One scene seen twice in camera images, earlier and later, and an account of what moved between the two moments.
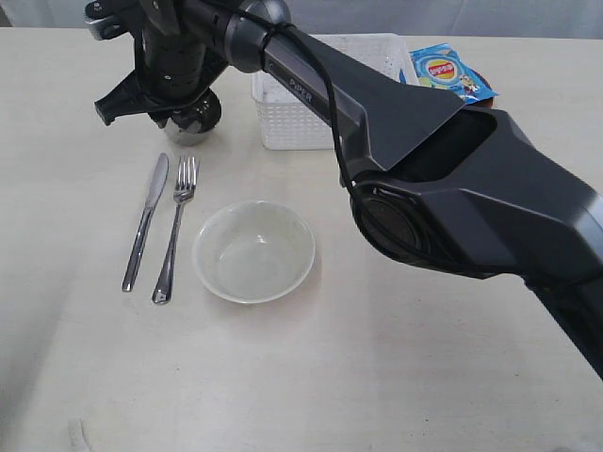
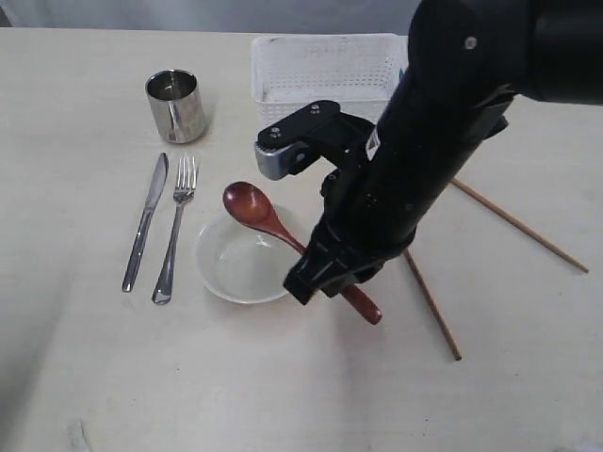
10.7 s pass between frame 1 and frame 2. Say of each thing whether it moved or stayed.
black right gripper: moved
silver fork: stayed
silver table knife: stayed
